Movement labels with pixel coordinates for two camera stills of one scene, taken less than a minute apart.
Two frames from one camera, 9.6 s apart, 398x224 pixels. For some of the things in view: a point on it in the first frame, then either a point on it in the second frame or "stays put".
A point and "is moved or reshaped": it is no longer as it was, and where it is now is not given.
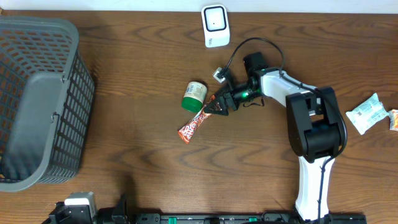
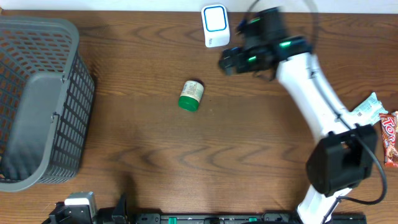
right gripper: [223, 108] → [239, 64]
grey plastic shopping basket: [46, 94] stays put
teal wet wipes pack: [364, 116] stays put
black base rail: [247, 218] stays put
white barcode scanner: [216, 25] stays put
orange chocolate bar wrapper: [186, 132] → [388, 126]
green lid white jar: [194, 97] is moved or reshaped
